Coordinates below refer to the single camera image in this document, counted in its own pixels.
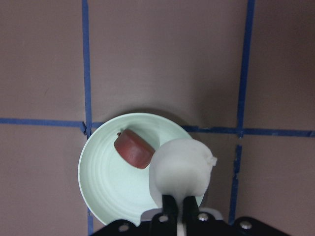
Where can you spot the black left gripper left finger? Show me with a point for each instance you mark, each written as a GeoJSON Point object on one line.
{"type": "Point", "coordinates": [169, 205]}

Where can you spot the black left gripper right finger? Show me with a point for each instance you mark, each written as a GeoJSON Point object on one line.
{"type": "Point", "coordinates": [190, 206]}

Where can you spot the white bun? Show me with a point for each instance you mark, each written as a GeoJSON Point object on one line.
{"type": "Point", "coordinates": [180, 168]}

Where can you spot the light green plate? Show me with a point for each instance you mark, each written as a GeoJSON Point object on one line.
{"type": "Point", "coordinates": [112, 188]}

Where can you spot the brown bun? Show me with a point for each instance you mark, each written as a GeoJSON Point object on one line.
{"type": "Point", "coordinates": [133, 149]}

